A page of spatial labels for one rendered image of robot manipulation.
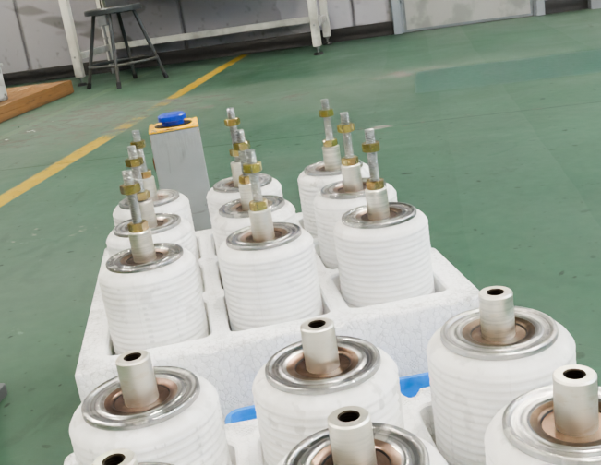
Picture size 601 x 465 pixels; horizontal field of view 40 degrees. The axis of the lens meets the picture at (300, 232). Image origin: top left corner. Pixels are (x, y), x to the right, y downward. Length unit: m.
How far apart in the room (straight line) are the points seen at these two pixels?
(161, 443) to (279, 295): 0.31
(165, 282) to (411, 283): 0.24
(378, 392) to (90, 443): 0.18
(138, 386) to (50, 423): 0.59
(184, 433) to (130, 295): 0.29
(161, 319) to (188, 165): 0.43
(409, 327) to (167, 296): 0.23
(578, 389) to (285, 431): 0.18
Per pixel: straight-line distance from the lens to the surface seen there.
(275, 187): 1.02
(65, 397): 1.16
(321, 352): 0.52
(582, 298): 1.24
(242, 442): 0.61
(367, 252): 0.79
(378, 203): 0.81
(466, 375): 0.53
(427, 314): 0.79
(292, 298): 0.79
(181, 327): 0.79
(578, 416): 0.45
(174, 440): 0.51
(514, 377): 0.52
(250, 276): 0.78
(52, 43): 6.36
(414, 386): 0.79
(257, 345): 0.77
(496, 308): 0.54
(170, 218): 0.93
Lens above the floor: 0.50
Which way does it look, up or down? 18 degrees down
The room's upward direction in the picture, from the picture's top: 8 degrees counter-clockwise
